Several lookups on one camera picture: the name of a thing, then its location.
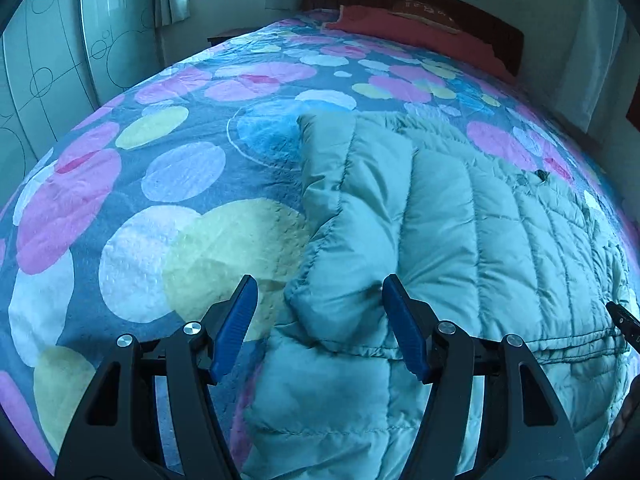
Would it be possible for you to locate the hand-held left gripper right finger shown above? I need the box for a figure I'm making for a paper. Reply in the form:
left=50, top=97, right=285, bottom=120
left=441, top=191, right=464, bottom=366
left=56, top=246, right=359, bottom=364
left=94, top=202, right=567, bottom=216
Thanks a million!
left=382, top=274, right=587, bottom=480

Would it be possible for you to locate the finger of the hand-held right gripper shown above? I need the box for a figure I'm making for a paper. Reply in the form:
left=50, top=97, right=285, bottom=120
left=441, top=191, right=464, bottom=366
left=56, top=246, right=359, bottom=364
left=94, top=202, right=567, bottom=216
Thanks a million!
left=605, top=300, right=640, bottom=349

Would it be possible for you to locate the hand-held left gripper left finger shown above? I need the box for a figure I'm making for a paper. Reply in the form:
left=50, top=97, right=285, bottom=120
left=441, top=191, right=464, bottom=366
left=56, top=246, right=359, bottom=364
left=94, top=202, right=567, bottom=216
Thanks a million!
left=55, top=274, right=259, bottom=480

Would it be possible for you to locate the teal puffer jacket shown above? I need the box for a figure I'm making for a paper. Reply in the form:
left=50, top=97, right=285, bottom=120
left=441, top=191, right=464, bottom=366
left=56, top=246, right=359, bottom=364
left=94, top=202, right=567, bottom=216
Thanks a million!
left=239, top=111, right=633, bottom=480

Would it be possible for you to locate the polka dot bedspread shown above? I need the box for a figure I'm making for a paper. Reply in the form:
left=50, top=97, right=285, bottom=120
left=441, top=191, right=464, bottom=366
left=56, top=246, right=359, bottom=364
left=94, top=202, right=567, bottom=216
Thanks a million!
left=0, top=7, right=632, bottom=476

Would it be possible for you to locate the long white curtain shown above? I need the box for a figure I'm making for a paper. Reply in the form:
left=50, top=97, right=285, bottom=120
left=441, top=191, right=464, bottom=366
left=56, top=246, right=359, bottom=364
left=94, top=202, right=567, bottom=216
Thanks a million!
left=567, top=0, right=632, bottom=136

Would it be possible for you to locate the wooden nightstand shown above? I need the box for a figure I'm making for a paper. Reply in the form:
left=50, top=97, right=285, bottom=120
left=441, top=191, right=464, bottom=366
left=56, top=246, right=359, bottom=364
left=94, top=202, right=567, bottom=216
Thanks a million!
left=207, top=27, right=262, bottom=47

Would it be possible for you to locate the red pillow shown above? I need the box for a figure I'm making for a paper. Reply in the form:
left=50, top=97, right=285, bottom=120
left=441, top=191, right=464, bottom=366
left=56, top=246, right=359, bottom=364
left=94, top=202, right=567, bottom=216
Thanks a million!
left=325, top=5, right=516, bottom=81

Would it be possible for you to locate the brown printed cushion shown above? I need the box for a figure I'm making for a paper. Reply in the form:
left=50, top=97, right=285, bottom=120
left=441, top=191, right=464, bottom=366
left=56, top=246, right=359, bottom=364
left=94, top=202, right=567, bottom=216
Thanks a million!
left=391, top=0, right=462, bottom=35

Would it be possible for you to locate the wardrobe with circle pattern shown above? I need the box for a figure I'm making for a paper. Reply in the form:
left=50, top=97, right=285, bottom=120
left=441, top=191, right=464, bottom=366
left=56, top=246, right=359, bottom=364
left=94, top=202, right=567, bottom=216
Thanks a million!
left=0, top=0, right=161, bottom=211

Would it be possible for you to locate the dark wooden headboard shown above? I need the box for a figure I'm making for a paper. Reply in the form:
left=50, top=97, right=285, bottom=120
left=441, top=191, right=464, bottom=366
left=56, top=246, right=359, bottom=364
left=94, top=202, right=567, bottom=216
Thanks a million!
left=302, top=0, right=525, bottom=75

